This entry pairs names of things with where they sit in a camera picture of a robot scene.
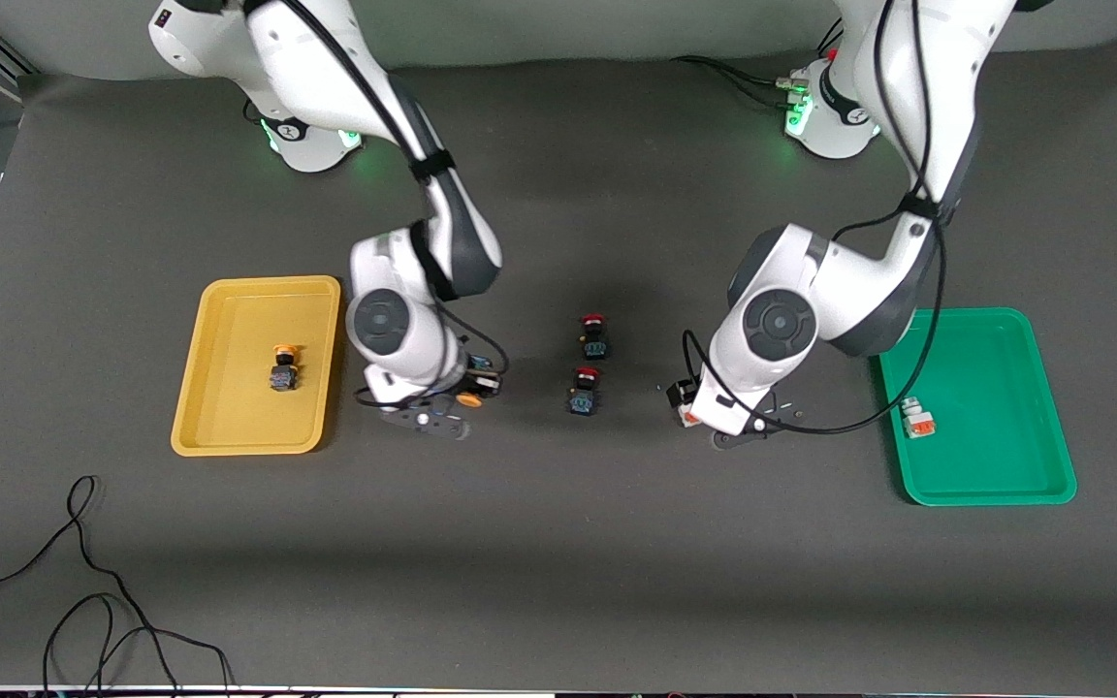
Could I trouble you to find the dark grey table cover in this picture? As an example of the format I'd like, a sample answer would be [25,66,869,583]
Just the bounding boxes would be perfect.
[0,44,1117,695]

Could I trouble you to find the green plastic tray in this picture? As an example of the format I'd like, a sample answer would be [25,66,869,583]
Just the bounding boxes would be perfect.
[873,307,1078,507]

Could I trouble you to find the yellow plastic tray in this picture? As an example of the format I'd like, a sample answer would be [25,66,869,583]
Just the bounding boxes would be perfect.
[171,275,342,457]

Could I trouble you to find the red push button switch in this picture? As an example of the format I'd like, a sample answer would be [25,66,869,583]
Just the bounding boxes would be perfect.
[567,366,602,417]
[578,313,611,361]

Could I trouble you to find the loose thin black cable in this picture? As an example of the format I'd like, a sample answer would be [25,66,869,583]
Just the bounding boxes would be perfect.
[0,474,235,694]

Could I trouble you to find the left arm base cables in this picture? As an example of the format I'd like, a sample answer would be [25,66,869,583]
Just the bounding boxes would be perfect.
[670,19,846,110]

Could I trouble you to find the yellow push button switch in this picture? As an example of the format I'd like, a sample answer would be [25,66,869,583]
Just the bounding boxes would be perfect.
[270,343,302,394]
[455,361,499,409]

